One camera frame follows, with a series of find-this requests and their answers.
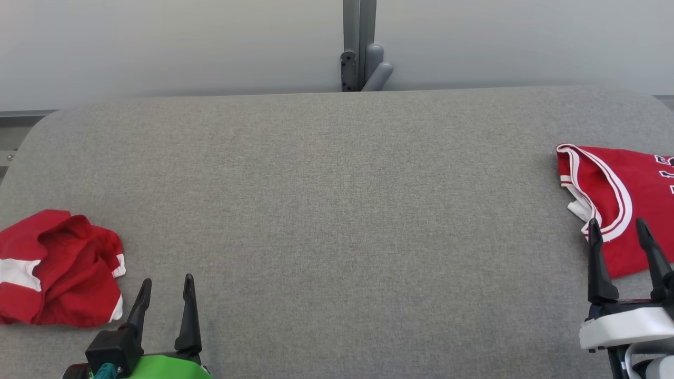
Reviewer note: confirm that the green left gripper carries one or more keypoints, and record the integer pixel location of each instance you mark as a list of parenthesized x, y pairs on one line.
[(168, 368)]

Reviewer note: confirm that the grey metal partition post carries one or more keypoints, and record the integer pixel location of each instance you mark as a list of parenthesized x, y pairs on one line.
[(352, 26)]

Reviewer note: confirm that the grey fabric sofa cushion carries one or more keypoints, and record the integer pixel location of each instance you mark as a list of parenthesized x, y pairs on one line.
[(337, 210)]

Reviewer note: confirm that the red jersey with white sleeves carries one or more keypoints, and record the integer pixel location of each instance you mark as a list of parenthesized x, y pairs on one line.
[(632, 210)]

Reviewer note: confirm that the red shorts with white trim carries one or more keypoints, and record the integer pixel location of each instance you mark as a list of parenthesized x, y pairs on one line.
[(63, 268)]

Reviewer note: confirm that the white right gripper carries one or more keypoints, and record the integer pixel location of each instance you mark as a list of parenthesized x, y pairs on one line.
[(626, 326)]

